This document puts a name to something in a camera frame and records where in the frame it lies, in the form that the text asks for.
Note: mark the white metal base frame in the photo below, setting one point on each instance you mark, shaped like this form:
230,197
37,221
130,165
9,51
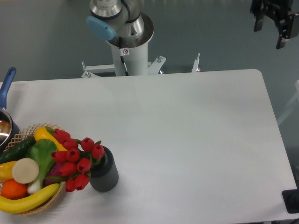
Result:
154,67

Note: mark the blue handled saucepan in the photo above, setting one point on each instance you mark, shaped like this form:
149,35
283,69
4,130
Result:
8,128

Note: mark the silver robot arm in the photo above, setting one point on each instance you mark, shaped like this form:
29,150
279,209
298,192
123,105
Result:
122,24

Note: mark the green cucumber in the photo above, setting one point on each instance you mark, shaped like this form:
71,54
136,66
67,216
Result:
17,151

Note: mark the green bok choy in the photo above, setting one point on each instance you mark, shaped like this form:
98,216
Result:
40,152

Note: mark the round beige disc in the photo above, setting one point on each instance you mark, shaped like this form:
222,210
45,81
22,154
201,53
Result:
25,171

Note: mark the purple sweet potato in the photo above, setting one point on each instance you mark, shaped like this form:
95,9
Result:
53,172

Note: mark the woven wicker basket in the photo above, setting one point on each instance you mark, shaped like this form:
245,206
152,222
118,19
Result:
22,135

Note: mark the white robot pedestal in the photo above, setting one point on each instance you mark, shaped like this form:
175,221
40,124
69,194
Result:
130,61

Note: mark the yellow banana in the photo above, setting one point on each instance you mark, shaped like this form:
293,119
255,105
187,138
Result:
28,203

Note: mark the dark grey ribbed vase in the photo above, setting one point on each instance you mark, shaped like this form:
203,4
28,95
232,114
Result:
104,176

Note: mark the black device at table edge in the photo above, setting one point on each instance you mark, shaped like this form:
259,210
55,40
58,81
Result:
291,200

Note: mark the red tulip bouquet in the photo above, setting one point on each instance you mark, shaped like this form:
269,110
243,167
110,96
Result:
78,159

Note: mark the yellow squash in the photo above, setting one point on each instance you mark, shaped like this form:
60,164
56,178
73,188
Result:
46,132

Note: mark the orange fruit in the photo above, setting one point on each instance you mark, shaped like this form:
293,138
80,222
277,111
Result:
14,190

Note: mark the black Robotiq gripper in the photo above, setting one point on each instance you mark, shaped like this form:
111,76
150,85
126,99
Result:
280,11

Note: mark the white frame at right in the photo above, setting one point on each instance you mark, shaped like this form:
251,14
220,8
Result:
289,106

